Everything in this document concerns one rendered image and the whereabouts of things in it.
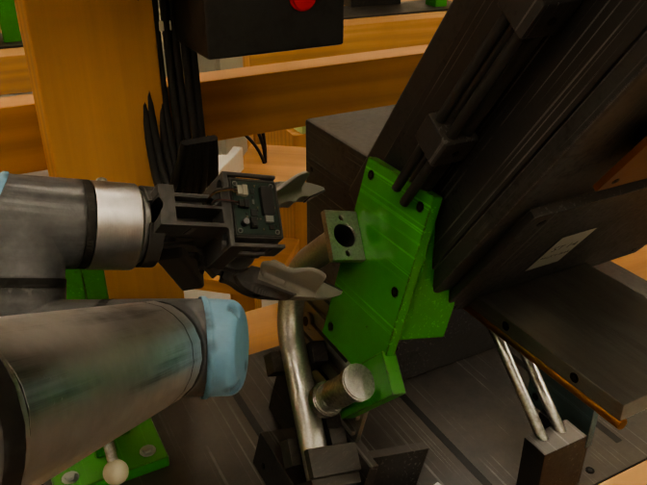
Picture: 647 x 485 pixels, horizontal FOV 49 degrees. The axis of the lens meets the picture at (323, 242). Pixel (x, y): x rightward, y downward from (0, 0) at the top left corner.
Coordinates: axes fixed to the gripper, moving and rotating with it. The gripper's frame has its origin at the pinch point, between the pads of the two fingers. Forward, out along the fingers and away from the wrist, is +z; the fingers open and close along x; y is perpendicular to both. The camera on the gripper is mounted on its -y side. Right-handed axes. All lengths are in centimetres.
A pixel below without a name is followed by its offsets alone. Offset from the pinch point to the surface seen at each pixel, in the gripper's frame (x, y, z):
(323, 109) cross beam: 30.4, -20.7, 17.3
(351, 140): 15.3, -4.3, 9.3
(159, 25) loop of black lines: 30.2, -8.4, -12.3
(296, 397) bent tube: -14.1, -11.1, 0.3
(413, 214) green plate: -1.1, 10.8, 3.4
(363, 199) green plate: 3.5, 3.7, 3.3
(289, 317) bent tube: -5.1, -10.7, 0.6
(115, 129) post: 20.6, -17.2, -15.8
